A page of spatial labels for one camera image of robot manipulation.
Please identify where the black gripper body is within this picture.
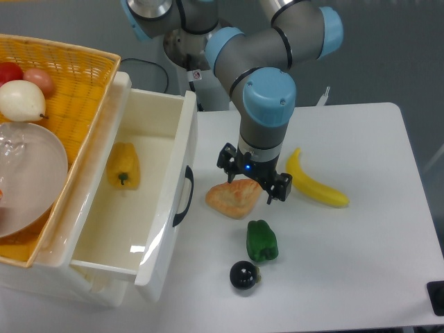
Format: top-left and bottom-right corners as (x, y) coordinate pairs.
(232, 144), (280, 184)

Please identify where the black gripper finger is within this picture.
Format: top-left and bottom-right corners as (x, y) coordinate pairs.
(216, 143), (238, 183)
(260, 172), (292, 205)

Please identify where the white top drawer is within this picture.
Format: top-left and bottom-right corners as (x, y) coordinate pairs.
(72, 89), (197, 298)

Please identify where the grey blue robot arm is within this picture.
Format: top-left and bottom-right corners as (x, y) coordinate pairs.
(121, 1), (343, 201)

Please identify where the white drawer cabinet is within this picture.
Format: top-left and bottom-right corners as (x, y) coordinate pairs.
(1, 73), (134, 305)

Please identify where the yellow banana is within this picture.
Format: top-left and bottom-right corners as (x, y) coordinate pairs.
(286, 148), (350, 208)

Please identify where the toy bread pastry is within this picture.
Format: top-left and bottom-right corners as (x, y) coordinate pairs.
(205, 179), (263, 219)

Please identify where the green bell pepper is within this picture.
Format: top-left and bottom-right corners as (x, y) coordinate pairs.
(246, 220), (279, 262)

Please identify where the dark purple mangosteen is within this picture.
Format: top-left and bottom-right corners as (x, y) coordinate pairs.
(229, 261), (262, 290)

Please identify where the yellow bell pepper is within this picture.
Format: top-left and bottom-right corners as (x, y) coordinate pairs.
(106, 142), (141, 190)

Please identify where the yellow wicker basket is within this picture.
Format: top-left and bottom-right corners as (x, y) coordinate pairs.
(1, 34), (121, 268)

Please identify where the black corner device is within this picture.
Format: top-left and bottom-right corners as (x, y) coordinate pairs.
(426, 280), (444, 316)

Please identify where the beige plate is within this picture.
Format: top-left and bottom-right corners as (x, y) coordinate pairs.
(1, 122), (68, 237)

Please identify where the pink peach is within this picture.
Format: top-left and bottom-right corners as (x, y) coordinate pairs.
(23, 68), (56, 96)

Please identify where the white pear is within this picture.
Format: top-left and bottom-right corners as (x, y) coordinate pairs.
(1, 80), (46, 122)

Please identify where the red tomato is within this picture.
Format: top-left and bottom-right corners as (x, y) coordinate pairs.
(0, 62), (24, 86)

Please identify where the black cable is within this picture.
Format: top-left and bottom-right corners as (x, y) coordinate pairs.
(119, 58), (170, 94)

